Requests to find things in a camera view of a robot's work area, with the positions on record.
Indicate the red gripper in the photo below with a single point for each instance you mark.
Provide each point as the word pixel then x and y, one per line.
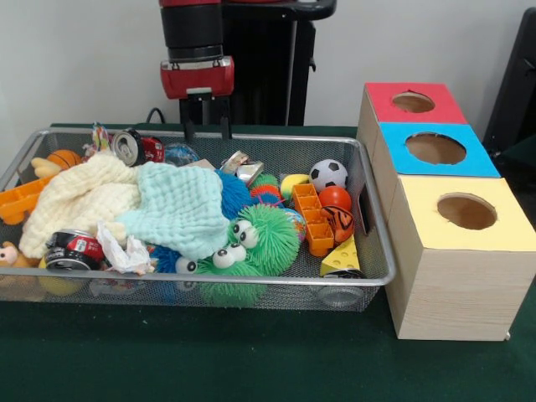
pixel 198 79

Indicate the mint green muslin cloth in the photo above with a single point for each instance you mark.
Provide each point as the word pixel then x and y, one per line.
pixel 180 209

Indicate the shallow clear mesh bin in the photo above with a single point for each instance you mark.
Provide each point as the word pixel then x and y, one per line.
pixel 378 243

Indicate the wooden box with three holes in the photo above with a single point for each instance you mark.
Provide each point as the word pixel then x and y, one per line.
pixel 452 293

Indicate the large green spiky ball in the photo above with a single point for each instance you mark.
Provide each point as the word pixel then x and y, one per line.
pixel 272 230

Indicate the small soccer ball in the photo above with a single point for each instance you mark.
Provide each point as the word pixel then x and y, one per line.
pixel 329 175

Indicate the orange toy block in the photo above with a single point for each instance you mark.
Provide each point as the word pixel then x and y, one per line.
pixel 314 218

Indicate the small red ball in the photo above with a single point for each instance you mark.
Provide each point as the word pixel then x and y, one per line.
pixel 337 198

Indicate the cream muslin cloth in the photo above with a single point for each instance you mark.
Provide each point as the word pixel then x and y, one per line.
pixel 75 197

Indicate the small green spiky ball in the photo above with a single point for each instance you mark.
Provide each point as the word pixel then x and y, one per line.
pixel 224 285

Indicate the red and black soda can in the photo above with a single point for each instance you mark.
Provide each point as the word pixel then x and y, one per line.
pixel 79 249

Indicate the yellow cheese wedge toy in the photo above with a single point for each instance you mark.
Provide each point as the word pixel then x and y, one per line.
pixel 342 258

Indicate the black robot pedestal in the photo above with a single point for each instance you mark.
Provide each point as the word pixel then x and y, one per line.
pixel 264 75

